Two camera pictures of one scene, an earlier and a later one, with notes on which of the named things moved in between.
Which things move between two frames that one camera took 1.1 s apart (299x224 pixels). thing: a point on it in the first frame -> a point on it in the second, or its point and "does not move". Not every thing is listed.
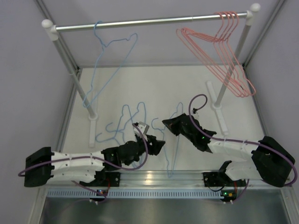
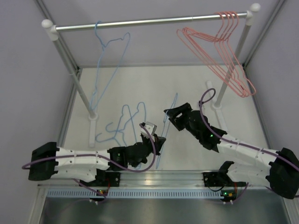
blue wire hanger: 122,109 does not move
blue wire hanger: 88,97 -> 112,56
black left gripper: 156,145 does not move
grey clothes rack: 92,119 does not move
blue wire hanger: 179,142 -> 166,126
